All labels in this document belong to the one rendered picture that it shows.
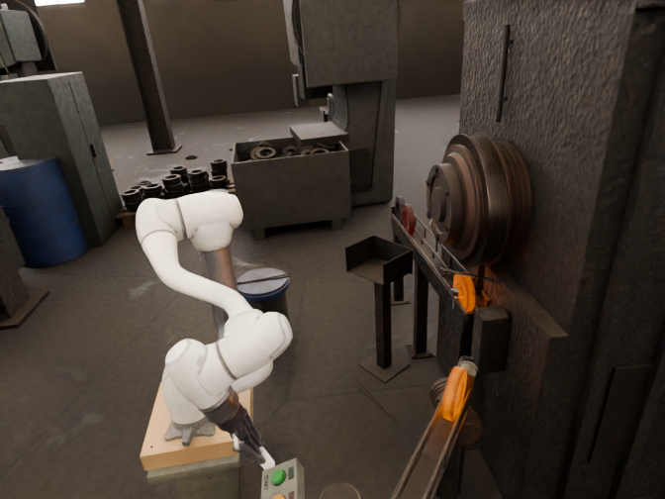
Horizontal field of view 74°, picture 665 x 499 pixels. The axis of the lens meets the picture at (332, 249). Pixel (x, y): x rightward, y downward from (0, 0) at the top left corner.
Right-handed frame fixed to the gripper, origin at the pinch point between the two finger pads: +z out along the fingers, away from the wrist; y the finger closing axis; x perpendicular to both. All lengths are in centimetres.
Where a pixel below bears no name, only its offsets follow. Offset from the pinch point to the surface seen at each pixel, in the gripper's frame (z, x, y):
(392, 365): 83, -30, 105
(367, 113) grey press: 5, -91, 350
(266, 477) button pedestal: 9.0, 4.0, 1.7
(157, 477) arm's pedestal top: 18, 52, 26
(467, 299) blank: 20, -73, 53
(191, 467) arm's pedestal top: 21, 41, 28
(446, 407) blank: 15, -50, 6
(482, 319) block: 15, -72, 34
